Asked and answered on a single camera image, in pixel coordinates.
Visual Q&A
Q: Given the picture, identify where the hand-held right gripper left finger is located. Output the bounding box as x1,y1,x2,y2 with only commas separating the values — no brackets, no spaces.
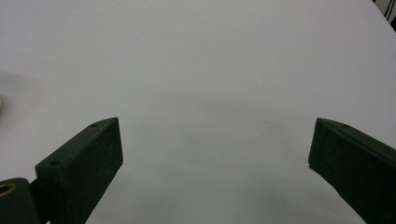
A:
29,117,124,224

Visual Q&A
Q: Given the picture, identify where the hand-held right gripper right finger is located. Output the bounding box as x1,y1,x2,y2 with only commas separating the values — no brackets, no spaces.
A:
308,118,396,224

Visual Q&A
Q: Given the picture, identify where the black cable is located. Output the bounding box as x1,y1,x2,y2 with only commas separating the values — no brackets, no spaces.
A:
372,0,396,32

